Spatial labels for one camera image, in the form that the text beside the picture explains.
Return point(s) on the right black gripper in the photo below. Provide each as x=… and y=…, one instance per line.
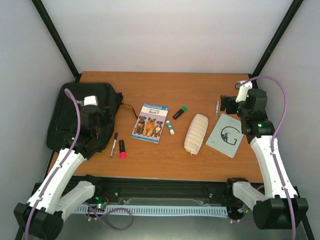
x=225, y=99

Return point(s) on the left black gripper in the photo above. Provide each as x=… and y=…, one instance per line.
x=107, y=117

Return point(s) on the black student bag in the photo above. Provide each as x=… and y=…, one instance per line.
x=67, y=124

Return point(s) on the dog picture book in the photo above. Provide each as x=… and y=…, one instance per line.
x=150, y=123

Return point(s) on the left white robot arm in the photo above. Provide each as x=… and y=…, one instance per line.
x=45, y=212

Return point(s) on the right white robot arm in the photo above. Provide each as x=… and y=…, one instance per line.
x=278, y=207

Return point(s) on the silver pen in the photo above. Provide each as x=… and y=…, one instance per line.
x=217, y=109

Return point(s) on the blue cap pen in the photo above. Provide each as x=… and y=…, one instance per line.
x=114, y=145

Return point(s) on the grey booklet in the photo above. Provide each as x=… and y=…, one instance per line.
x=226, y=136

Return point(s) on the pink cap black highlighter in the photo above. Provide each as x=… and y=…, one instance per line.
x=122, y=150

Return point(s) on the beige fabric pencil case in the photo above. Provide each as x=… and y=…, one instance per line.
x=195, y=134

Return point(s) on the green cap black highlighter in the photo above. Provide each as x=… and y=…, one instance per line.
x=179, y=112

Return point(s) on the white green glue stick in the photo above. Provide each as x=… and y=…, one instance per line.
x=170, y=127

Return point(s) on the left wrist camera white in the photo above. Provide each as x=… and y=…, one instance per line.
x=88, y=100

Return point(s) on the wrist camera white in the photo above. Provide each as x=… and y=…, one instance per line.
x=242, y=88
x=88, y=100

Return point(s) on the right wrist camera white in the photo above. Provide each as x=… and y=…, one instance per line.
x=242, y=88

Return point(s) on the black aluminium rail base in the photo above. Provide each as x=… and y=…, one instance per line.
x=213, y=192

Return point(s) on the light blue cable duct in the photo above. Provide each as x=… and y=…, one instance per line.
x=165, y=211

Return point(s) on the right black frame post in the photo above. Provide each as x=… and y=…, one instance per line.
x=281, y=29

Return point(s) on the black frame post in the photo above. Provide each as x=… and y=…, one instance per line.
x=46, y=19
x=281, y=29

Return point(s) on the left black frame post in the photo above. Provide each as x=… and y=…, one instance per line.
x=46, y=19

